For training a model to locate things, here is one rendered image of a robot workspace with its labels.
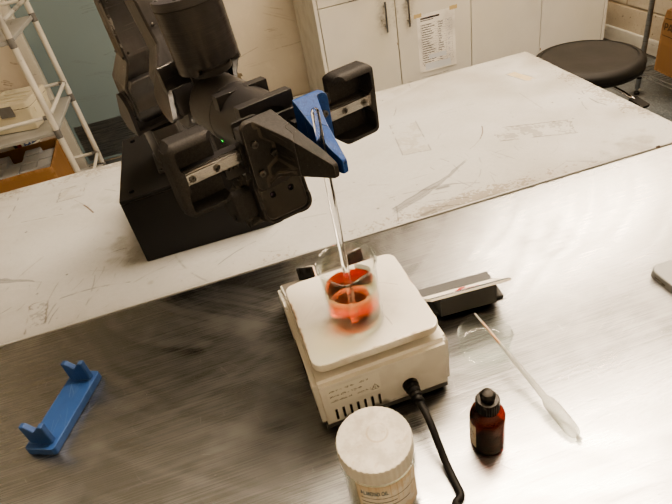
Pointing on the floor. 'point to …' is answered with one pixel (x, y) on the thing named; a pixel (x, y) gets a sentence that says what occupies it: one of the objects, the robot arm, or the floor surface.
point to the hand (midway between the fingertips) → (314, 154)
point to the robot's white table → (456, 132)
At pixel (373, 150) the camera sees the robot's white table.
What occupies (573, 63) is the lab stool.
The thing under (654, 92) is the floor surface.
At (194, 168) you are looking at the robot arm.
